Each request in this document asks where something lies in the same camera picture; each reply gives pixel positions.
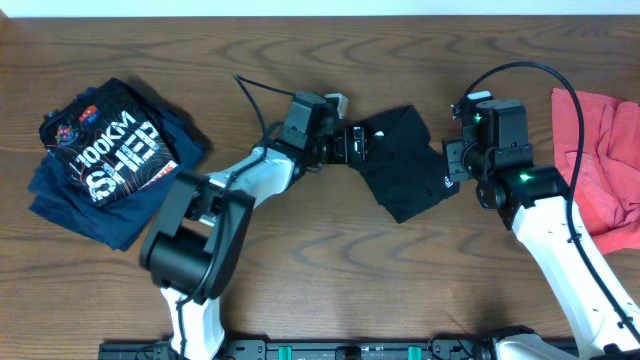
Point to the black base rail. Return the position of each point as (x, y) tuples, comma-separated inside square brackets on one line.
[(438, 348)]

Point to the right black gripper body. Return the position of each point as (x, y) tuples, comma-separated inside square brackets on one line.
[(464, 163)]

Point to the navy blue folded shirt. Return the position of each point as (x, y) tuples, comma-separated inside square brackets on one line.
[(117, 224)]

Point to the red t-shirt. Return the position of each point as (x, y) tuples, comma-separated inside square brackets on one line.
[(607, 193)]

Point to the black printed folded shirt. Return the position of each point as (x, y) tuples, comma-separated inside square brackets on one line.
[(109, 144)]

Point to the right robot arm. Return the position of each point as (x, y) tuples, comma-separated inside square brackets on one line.
[(532, 203)]

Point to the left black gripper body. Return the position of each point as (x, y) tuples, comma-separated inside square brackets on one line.
[(358, 144)]

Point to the black t-shirt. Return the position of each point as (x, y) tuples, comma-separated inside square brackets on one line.
[(404, 173)]

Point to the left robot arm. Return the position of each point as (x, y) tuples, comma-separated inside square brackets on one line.
[(193, 246)]

